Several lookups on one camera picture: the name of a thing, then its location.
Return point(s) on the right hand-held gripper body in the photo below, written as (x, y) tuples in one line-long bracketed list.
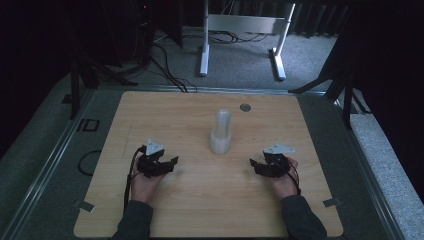
[(275, 163)]

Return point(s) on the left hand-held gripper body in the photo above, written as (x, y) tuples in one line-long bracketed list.
[(151, 163)]

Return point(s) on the stack of translucent plastic cups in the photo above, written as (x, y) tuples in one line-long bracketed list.
[(221, 133)]

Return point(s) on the person's right hand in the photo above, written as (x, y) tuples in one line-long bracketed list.
[(285, 185)]

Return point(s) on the person's left hand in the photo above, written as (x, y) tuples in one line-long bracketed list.
[(143, 186)]

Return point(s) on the grey round table grommet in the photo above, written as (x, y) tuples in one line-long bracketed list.
[(245, 107)]

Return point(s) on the grey tape strip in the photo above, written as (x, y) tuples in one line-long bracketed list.
[(332, 202), (86, 206)]

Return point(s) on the black tripod stand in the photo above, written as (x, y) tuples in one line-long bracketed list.
[(336, 86), (76, 83)]

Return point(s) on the dark computer tower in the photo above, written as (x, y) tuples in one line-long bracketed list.
[(141, 30)]

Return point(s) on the white metal desk frame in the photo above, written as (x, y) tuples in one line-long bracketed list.
[(245, 25)]

